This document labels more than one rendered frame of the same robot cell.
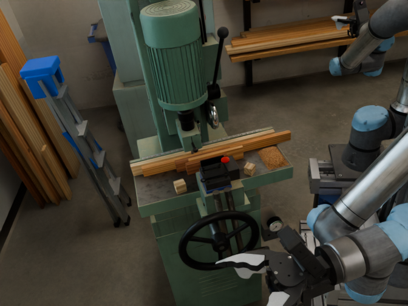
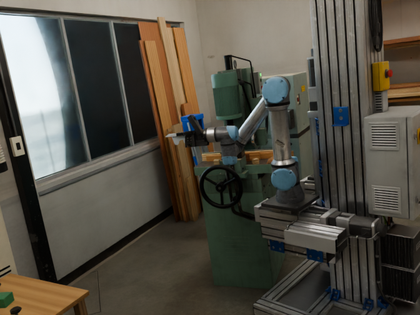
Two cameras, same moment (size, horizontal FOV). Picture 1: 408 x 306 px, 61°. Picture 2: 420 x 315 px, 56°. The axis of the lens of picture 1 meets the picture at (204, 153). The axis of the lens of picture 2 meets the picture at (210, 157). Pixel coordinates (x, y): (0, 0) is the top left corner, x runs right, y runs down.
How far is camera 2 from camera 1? 184 cm
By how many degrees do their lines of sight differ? 38
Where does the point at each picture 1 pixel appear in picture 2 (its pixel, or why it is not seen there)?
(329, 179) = (310, 183)
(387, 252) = (222, 130)
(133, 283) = (200, 262)
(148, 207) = (198, 169)
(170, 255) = (208, 210)
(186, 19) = (225, 75)
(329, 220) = not seen: hidden behind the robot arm
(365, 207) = (240, 132)
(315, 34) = not seen: outside the picture
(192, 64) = (228, 96)
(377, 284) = (224, 149)
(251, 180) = (254, 167)
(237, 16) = not seen: hidden behind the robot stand
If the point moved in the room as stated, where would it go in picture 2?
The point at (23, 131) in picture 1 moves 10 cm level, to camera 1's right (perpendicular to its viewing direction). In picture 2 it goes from (180, 162) to (188, 162)
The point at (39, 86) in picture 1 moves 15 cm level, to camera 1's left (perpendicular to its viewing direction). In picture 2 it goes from (187, 125) to (173, 126)
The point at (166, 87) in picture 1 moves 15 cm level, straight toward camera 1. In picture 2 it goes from (217, 107) to (207, 110)
